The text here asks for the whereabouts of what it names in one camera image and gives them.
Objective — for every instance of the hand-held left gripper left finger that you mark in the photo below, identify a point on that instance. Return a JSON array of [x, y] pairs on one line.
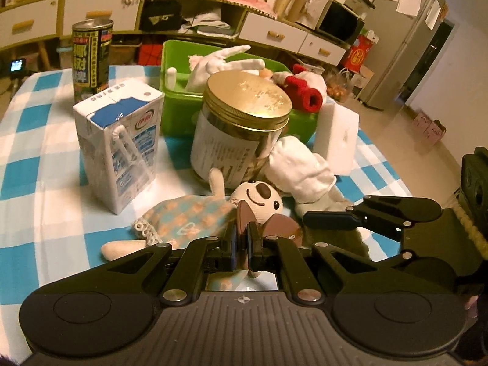
[[231, 243]]

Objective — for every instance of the silver refrigerator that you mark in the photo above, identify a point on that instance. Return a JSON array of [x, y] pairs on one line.
[[400, 53]]

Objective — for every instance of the white blue milk carton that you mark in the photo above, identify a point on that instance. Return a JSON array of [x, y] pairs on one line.
[[118, 148]]

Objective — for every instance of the white cabinet drawer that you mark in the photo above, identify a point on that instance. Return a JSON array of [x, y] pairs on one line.
[[272, 32], [26, 23], [322, 49], [95, 9]]

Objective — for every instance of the grey sock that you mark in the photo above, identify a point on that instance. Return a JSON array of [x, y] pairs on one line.
[[339, 202]]

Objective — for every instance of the plush doll brown ears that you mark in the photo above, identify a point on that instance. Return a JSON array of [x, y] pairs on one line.
[[183, 217]]

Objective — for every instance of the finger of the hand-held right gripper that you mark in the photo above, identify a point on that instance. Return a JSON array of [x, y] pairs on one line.
[[405, 257], [331, 220]]

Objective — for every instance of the white microwave oven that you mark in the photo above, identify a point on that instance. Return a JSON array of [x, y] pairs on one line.
[[341, 23]]

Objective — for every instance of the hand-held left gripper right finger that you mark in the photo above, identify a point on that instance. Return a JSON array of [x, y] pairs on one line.
[[251, 243]]

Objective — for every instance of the glass jar gold lid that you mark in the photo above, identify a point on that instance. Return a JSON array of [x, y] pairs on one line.
[[244, 99]]

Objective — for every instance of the red gift box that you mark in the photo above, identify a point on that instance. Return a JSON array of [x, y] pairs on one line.
[[360, 53]]

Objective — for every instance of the pile of folded clothes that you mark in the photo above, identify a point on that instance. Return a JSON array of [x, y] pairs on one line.
[[207, 24]]

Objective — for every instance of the white foam block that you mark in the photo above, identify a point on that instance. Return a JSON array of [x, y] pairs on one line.
[[337, 137]]

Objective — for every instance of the beige box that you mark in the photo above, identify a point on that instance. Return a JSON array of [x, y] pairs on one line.
[[317, 7]]

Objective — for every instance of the small phone on stand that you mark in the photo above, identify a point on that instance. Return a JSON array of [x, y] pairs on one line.
[[18, 64]]

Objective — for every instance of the white plush rabbit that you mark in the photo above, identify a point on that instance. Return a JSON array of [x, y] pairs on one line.
[[206, 72]]

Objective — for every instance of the long wooden cabinet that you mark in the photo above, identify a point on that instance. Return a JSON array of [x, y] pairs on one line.
[[225, 7]]

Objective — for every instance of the white cloth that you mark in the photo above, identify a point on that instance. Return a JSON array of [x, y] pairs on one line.
[[301, 171]]

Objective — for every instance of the green storage box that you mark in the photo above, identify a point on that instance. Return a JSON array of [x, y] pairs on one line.
[[179, 95]]

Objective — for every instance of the black yellow tin can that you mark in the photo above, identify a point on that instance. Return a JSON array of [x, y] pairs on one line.
[[91, 61]]

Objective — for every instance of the black bag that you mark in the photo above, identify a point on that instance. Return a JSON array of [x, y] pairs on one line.
[[160, 15]]

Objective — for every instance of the small cardboard box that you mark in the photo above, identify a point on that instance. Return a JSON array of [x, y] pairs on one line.
[[429, 127]]

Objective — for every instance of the red white santa plush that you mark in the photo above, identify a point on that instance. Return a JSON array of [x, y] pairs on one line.
[[305, 91]]

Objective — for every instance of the plastic bag of oranges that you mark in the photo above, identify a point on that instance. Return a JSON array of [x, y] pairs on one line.
[[339, 85]]

